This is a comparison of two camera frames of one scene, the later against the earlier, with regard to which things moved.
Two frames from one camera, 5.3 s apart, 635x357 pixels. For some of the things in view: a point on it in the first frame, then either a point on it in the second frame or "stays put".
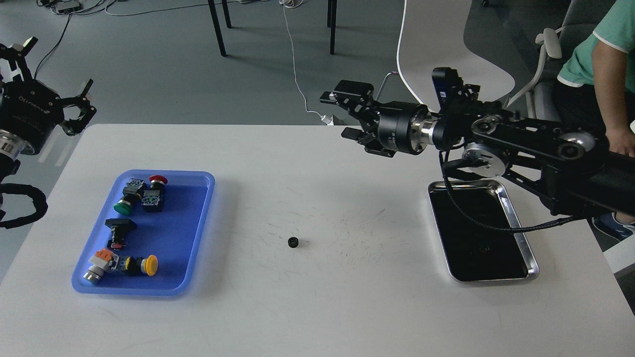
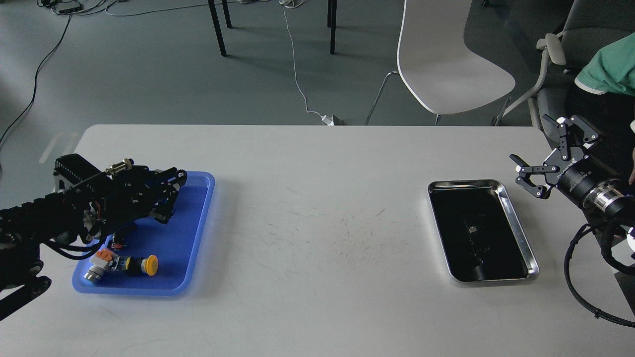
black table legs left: x=217 y=25 stays put
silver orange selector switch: x=103 y=261 stays put
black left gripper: x=30 y=111 to x=129 y=196
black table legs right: x=331 y=22 stays put
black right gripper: x=404 y=126 to x=588 y=182
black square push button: x=118 y=226 stays put
